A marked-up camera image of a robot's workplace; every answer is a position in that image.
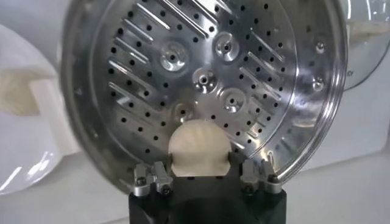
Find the white steamed baozi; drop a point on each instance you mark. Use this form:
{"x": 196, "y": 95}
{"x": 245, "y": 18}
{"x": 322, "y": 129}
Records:
{"x": 199, "y": 146}

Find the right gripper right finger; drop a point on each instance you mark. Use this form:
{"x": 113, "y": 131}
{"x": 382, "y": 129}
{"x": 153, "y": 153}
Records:
{"x": 253, "y": 176}

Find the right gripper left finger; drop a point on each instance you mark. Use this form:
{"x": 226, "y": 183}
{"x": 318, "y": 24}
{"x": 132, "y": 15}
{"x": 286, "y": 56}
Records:
{"x": 158, "y": 179}

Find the white oval plate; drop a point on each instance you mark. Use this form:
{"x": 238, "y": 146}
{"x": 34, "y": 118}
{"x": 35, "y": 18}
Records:
{"x": 24, "y": 158}

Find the perforated steel steamer basket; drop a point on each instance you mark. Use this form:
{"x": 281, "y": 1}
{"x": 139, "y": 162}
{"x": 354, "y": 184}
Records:
{"x": 186, "y": 88}

